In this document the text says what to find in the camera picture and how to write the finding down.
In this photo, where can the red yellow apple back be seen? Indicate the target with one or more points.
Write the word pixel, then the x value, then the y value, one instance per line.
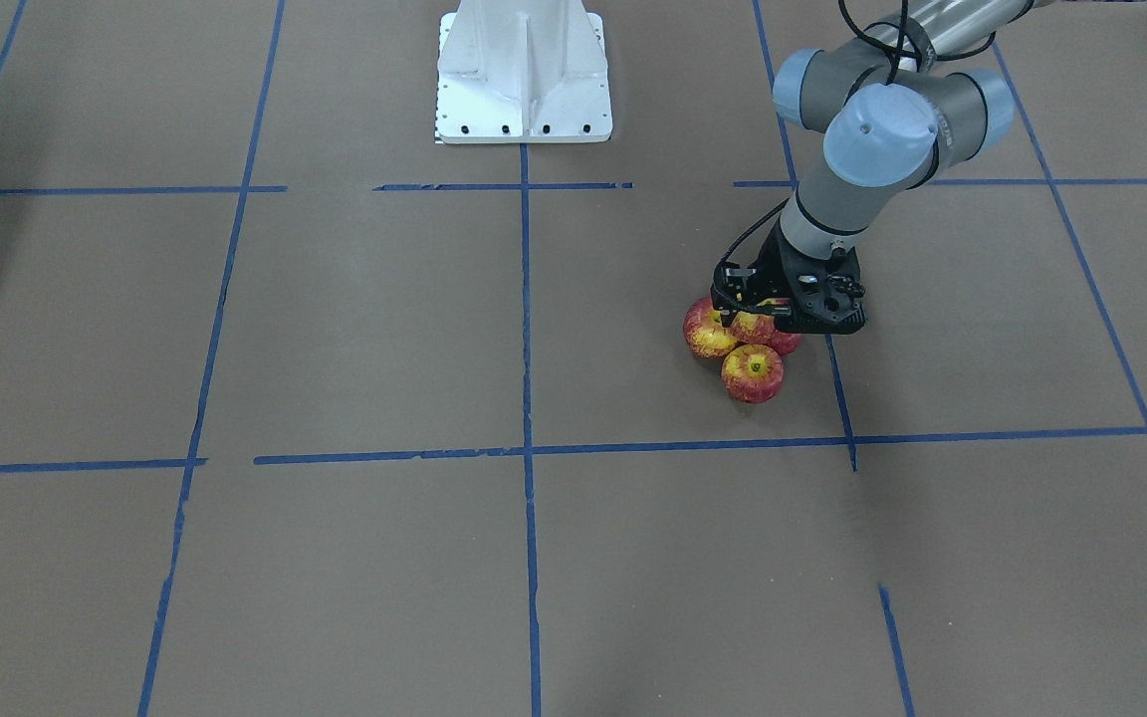
pixel 703 332
pixel 784 344

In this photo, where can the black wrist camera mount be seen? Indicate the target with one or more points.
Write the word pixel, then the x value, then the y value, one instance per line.
pixel 824 303

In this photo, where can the red yellow apple front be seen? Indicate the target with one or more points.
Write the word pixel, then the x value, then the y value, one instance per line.
pixel 753 374

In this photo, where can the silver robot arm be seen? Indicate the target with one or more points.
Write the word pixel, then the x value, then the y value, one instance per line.
pixel 889 124

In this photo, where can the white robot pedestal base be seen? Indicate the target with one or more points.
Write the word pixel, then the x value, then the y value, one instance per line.
pixel 522 71

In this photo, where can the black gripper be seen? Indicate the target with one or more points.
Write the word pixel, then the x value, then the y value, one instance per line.
pixel 771 271

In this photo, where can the red yellow lone apple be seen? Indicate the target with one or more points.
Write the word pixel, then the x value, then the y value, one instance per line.
pixel 753 329

